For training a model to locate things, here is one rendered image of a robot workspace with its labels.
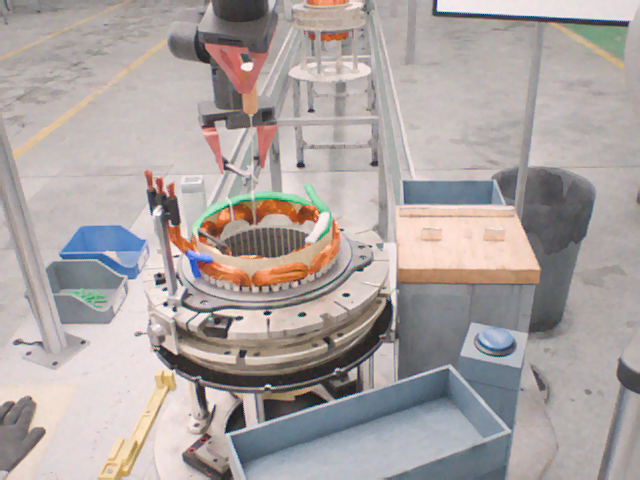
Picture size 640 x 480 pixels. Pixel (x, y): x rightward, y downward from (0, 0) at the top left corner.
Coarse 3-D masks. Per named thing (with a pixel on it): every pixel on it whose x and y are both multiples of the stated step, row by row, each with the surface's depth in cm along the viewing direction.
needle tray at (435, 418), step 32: (416, 384) 66; (448, 384) 68; (288, 416) 62; (320, 416) 63; (352, 416) 65; (384, 416) 67; (416, 416) 67; (448, 416) 66; (480, 416) 63; (256, 448) 62; (288, 448) 63; (320, 448) 63; (352, 448) 63; (384, 448) 63; (416, 448) 63; (448, 448) 62; (480, 448) 58
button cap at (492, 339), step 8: (488, 328) 76; (496, 328) 76; (480, 336) 75; (488, 336) 75; (496, 336) 75; (504, 336) 75; (480, 344) 75; (488, 344) 74; (496, 344) 74; (504, 344) 74; (512, 344) 75
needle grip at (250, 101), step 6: (246, 66) 69; (246, 72) 69; (246, 78) 70; (252, 90) 71; (246, 96) 71; (252, 96) 71; (246, 102) 72; (252, 102) 72; (246, 108) 73; (252, 108) 73
